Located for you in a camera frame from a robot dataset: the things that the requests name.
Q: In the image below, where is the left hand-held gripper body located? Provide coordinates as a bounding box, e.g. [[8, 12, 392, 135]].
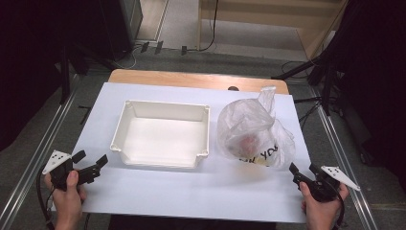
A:
[[42, 149, 81, 193]]

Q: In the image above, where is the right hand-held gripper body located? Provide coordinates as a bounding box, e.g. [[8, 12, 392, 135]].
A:
[[300, 165, 361, 203]]

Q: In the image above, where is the red round container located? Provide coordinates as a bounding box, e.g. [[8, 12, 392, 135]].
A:
[[237, 135, 260, 155]]

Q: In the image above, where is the clear plastic bag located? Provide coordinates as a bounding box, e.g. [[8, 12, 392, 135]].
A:
[[216, 85, 297, 170]]

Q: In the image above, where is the white plastic box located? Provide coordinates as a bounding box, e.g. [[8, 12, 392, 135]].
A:
[[109, 99, 212, 170]]

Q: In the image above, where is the person's right hand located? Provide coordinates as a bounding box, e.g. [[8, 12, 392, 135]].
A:
[[299, 181, 350, 230]]

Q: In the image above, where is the person's left hand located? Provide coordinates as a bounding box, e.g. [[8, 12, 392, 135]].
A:
[[44, 170, 87, 230]]

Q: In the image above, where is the yellow item in bag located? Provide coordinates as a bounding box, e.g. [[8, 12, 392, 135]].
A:
[[255, 157, 276, 168]]

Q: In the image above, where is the black metal stand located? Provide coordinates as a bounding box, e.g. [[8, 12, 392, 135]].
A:
[[271, 52, 341, 117], [58, 46, 113, 105]]

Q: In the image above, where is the white board sheet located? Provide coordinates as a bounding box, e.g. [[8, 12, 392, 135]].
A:
[[51, 81, 312, 224]]

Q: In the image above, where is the dark cabinet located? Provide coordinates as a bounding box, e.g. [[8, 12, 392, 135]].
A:
[[98, 0, 144, 62]]

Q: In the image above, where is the light wooden cabinet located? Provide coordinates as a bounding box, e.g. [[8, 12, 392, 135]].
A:
[[196, 0, 350, 62]]

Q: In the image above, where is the metal floor rail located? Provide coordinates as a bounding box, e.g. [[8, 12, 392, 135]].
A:
[[0, 74, 80, 230], [309, 85, 380, 230]]

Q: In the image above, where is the right hand-held gripper cable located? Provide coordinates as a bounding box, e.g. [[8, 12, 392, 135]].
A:
[[330, 187, 347, 230]]

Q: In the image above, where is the hand-held gripper cable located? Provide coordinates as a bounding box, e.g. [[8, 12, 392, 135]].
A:
[[35, 165, 56, 230], [330, 187, 347, 230]]

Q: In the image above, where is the left hand-held gripper cable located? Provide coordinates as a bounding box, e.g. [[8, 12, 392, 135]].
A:
[[35, 165, 56, 230]]

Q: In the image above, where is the black floor cable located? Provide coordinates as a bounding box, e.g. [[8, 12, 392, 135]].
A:
[[280, 59, 312, 80]]

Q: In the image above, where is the white floor cable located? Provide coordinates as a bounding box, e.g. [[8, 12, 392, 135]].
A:
[[116, 43, 143, 70]]

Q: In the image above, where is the black hanging cable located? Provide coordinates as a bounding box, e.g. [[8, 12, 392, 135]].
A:
[[197, 0, 220, 53]]

